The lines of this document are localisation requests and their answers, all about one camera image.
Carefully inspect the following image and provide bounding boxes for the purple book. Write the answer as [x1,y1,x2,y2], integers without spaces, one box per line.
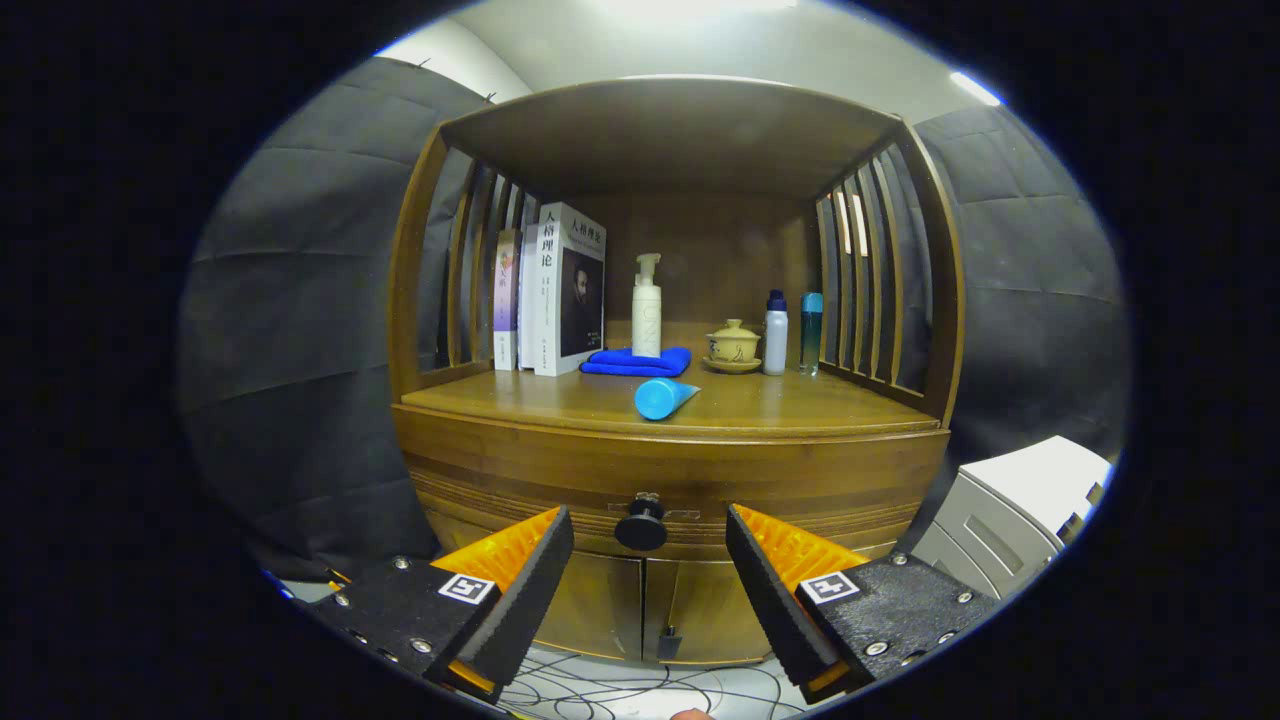
[493,228,523,372]

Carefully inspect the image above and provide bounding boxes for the thin white book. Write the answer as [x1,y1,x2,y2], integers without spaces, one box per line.
[516,222,543,372]

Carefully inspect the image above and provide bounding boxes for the white pump bottle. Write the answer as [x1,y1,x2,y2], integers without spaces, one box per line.
[631,253,663,358]

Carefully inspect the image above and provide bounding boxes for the white filing cabinet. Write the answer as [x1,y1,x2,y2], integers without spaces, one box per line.
[910,435,1113,601]

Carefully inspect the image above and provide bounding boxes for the black backdrop cloth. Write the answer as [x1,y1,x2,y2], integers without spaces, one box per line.
[178,55,1131,581]

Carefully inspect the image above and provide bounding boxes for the brown wooden drawer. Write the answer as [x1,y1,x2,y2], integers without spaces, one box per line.
[395,425,949,561]

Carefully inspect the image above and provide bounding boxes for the small ceiling light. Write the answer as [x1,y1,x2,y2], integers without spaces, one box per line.
[948,70,1004,108]

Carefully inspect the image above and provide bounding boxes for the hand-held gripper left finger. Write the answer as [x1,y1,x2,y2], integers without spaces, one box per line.
[305,505,576,704]

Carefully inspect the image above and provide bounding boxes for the wooden cabinet door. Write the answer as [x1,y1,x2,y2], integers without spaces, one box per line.
[440,510,646,663]
[640,540,896,666]

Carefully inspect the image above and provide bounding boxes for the beige lidded teacup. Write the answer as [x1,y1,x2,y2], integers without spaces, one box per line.
[706,319,761,364]

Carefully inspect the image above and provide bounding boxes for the white bottle with blue cap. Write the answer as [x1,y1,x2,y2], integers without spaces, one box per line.
[763,290,789,376]

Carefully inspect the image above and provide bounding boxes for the black floor cables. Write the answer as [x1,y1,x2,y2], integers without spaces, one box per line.
[495,650,811,720]

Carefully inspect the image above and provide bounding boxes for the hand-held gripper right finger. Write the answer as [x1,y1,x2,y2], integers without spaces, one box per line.
[725,503,1001,704]

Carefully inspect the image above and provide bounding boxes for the brown wooden countertop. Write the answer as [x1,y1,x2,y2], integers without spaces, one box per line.
[398,345,946,441]

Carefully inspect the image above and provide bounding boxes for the brown wooden cabinet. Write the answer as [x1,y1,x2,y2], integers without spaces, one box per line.
[388,75,966,666]

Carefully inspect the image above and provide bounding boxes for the blue and white tube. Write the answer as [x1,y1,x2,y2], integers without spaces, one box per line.
[634,377,701,422]

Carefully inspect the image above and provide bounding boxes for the teal bottle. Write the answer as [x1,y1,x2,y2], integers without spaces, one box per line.
[799,292,825,377]

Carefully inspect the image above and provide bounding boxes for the white book with portrait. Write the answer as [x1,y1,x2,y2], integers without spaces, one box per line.
[534,202,608,378]

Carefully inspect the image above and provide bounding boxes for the folded blue cloth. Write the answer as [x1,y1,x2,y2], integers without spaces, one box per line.
[579,346,693,378]

